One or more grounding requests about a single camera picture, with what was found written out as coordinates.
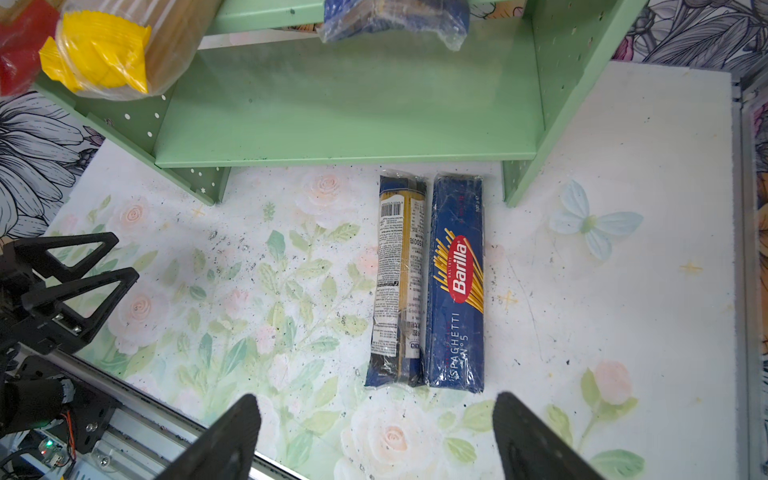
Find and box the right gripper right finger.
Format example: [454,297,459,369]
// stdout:
[492,392,602,480]

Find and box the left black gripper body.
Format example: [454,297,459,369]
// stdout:
[1,239,42,378]

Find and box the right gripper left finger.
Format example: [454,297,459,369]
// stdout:
[156,394,261,480]

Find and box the blue-ended spaghetti bag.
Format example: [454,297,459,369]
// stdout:
[317,0,470,51]
[365,171,427,388]

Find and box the blue Barilla spaghetti box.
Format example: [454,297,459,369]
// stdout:
[423,173,485,394]

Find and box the yellow spaghetti bag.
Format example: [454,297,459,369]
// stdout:
[39,0,222,101]

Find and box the red-ended spaghetti bag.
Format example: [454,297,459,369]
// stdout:
[1,0,62,98]

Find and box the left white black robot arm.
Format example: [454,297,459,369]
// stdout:
[1,232,139,435]

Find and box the light green wooden shelf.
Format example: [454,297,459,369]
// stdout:
[36,1,642,206]

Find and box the green circuit board left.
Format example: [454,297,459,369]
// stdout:
[30,436,71,469]

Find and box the aluminium mounting rail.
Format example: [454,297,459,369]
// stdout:
[1,352,299,479]

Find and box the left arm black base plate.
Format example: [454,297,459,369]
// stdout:
[62,383,120,454]

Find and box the right aluminium corner post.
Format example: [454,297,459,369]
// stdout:
[731,58,767,479]

